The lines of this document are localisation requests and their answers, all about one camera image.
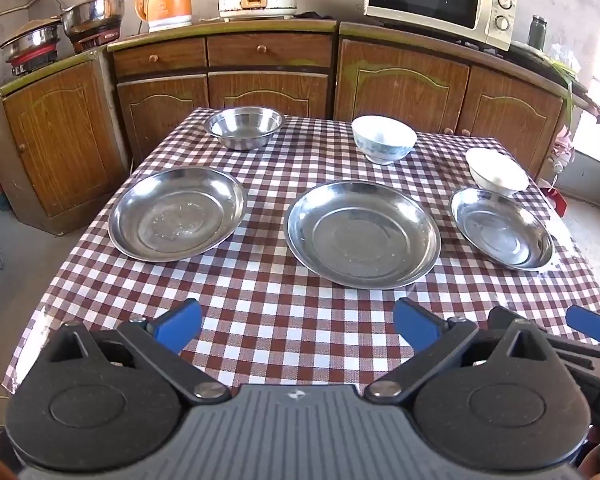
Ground dark flat tray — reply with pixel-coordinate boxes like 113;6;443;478
510;40;581;78

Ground single door wooden corner cabinet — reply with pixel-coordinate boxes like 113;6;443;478
0;45;133;236

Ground small steel bowl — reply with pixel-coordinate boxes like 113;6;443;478
204;106;286;151

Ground steel pot with handles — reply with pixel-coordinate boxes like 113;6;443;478
60;0;136;38

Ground red white checkered tablecloth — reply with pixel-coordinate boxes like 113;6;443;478
2;106;600;396

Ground wooden cabinet with drawers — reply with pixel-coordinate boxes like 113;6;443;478
106;20;340;166

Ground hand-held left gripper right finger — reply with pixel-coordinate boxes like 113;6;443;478
365;297;556;406

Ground pink cloth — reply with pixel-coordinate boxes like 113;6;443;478
550;127;576;171

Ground green onions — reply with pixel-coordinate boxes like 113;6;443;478
550;60;581;126

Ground orange electric kettle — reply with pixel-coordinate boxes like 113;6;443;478
135;0;193;33

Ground small steel plate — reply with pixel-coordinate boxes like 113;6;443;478
449;187;555;272

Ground plain white shallow bowl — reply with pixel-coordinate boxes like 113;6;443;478
465;147;530;198

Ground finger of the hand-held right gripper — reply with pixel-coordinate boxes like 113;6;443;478
487;306;600;376
566;305;600;347

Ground large steel plate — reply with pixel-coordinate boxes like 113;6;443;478
283;179;442;290

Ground white bowl with blue pattern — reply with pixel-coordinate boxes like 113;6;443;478
351;114;419;166

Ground medium steel plate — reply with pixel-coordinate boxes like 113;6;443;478
107;166;246;263

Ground red black cooker base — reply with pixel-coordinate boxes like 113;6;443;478
7;50;58;78

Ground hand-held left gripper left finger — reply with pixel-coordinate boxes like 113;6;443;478
45;298;231;407

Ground red induction cooker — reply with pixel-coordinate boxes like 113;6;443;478
70;30;121;53

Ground steel pot with brown lid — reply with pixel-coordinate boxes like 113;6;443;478
0;19;63;61

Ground dark green bottle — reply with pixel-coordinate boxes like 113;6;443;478
527;15;548;53

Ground double door wooden cabinet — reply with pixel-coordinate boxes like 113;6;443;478
336;21;600;181

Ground clear plastic bag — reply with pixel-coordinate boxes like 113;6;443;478
547;42;581;76

